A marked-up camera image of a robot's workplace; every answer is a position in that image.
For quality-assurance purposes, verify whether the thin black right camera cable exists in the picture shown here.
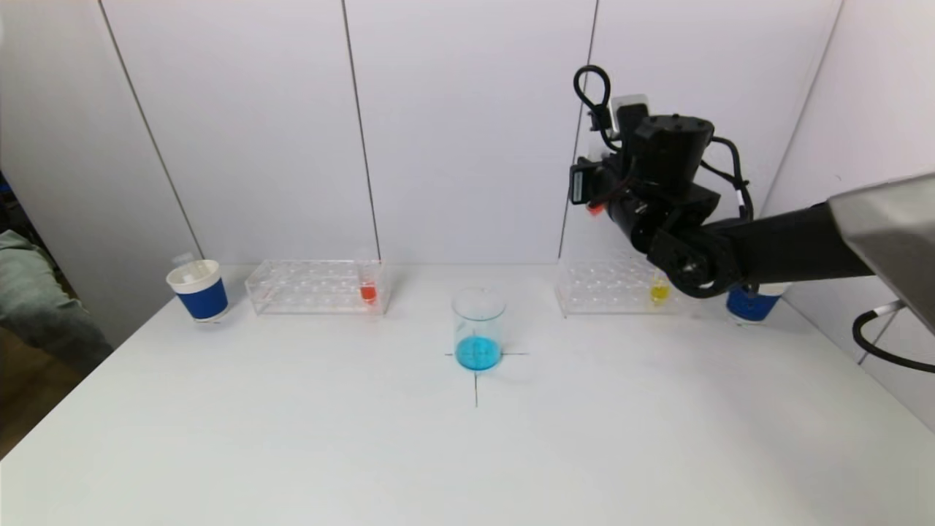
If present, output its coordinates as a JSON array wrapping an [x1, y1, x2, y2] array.
[[573, 65, 619, 151]]

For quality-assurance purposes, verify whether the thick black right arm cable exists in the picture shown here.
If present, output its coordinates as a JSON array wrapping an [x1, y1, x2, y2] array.
[[852, 305, 935, 374]]

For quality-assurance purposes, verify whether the blue and white paper cup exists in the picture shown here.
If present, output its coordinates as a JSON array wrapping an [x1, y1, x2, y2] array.
[[166, 259, 230, 324], [725, 283, 787, 325]]

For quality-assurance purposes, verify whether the clear glass beaker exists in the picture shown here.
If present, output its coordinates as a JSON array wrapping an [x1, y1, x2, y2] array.
[[451, 288, 507, 372]]

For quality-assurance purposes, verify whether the person's leg in grey trousers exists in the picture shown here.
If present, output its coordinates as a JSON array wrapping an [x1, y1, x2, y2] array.
[[0, 232, 115, 378]]

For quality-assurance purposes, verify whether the clear acrylic test tube rack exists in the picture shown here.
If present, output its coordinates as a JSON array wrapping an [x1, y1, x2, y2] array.
[[555, 255, 687, 319], [244, 259, 392, 317]]

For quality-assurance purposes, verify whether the red pigment test tube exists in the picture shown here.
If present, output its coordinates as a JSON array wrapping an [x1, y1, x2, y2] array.
[[356, 252, 381, 306], [586, 142, 611, 218]]

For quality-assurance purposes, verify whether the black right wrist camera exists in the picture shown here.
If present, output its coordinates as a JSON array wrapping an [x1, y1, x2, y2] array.
[[569, 159, 610, 206]]

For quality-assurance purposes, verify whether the blue pigment test tube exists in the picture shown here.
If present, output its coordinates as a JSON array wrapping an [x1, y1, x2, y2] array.
[[171, 252, 212, 286]]

